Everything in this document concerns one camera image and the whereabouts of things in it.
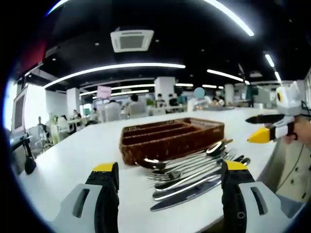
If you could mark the white ceiling air conditioner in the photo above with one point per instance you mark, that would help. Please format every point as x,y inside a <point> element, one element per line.
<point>132,40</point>

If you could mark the ceiling light strip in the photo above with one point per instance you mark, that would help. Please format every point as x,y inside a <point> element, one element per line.
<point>57,6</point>
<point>269,60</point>
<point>109,69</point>
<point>224,74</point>
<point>230,17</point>

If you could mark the black stand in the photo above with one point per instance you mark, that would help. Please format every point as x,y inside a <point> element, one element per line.
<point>30,166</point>

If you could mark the dark red panel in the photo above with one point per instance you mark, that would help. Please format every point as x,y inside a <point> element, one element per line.
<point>31,55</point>

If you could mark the pink hanging sign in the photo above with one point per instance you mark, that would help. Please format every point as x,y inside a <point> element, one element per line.
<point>104,91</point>

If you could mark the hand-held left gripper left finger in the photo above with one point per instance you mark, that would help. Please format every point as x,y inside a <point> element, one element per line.
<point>104,194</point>

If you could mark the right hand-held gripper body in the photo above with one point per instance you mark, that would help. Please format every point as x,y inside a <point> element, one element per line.
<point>289,102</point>

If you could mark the pile of steel utensils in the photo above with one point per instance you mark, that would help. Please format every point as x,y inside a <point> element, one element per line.
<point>184,174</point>

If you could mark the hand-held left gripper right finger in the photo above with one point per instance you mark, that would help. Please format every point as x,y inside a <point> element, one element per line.
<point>233,194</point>

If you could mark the brown wicker storage basket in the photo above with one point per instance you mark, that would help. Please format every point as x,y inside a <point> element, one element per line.
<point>170,145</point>

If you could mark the person's trousers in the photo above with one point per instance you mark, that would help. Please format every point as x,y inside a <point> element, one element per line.
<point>291,206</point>

